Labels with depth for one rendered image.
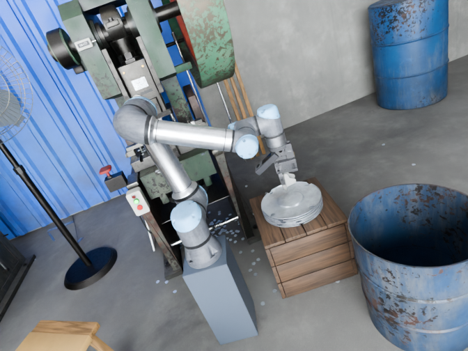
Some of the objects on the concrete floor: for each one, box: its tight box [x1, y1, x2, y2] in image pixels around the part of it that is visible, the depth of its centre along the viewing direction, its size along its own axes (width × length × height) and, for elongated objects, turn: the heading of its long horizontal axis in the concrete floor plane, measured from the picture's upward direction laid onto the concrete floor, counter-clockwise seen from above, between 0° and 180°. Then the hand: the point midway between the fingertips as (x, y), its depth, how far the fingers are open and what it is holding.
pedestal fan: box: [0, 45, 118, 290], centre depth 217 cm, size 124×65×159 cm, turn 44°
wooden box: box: [249, 177, 358, 299], centre depth 160 cm, size 40×38×35 cm
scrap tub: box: [348, 183, 468, 351], centre depth 116 cm, size 42×42×48 cm
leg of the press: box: [125, 140, 183, 281], centre depth 208 cm, size 92×12×90 cm, turn 44°
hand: (284, 188), depth 129 cm, fingers closed
